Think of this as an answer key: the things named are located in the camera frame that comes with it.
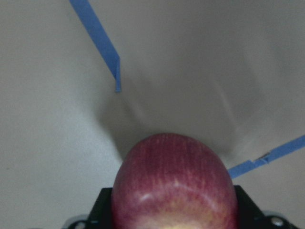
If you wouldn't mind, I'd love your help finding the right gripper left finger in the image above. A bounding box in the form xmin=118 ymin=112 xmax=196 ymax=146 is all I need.
xmin=85 ymin=187 xmax=113 ymax=229

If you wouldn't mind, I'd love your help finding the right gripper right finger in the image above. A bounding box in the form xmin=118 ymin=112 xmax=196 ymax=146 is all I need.
xmin=234 ymin=185 xmax=276 ymax=229

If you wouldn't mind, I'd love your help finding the red yellow apple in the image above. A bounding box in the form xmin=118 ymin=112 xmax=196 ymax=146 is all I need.
xmin=111 ymin=134 xmax=239 ymax=229

